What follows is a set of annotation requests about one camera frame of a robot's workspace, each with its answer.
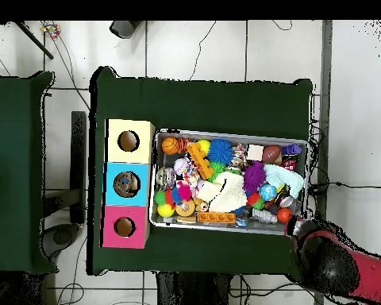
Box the black stick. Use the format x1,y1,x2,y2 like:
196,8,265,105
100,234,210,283
12,21,55,60

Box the brown toy football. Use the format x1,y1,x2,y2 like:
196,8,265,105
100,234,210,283
263,145,283,164

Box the long orange toy brick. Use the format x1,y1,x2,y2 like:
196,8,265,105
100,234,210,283
196,212,237,226

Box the grey round base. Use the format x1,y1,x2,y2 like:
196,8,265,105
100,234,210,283
43,223,83,258

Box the wooden box three holes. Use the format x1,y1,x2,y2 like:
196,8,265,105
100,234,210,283
101,118,156,249

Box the blue spiky ball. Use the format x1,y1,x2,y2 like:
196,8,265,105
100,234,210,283
208,139,235,165

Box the dark green side table cloth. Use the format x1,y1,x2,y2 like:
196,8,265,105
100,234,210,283
0,69,57,276

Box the light blue cloth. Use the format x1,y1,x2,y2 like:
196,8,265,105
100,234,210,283
264,164,306,201

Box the yellow ball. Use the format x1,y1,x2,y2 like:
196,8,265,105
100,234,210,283
198,139,212,156

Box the black upright bar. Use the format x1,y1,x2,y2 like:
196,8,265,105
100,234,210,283
70,110,89,225

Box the purple spiky ball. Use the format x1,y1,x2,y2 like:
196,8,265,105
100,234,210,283
244,161,267,197

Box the grey object on floor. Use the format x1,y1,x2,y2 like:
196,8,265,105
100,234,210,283
110,20,143,40

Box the orange toy brick round studs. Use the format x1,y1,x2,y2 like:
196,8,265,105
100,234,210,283
187,141,215,181

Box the black power cable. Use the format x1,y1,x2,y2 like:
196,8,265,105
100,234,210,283
307,180,381,195

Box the small orange basketball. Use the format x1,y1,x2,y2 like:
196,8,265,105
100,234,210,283
161,136,182,156

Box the cream knitted cloth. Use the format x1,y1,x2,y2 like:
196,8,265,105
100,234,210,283
196,171,248,214

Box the red orange ball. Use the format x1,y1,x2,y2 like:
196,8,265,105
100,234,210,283
276,207,293,224

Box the small colourful item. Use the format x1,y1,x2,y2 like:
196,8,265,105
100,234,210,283
40,21,62,41

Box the clear shallow mesh bin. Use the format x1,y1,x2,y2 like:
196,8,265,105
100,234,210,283
149,129,309,236

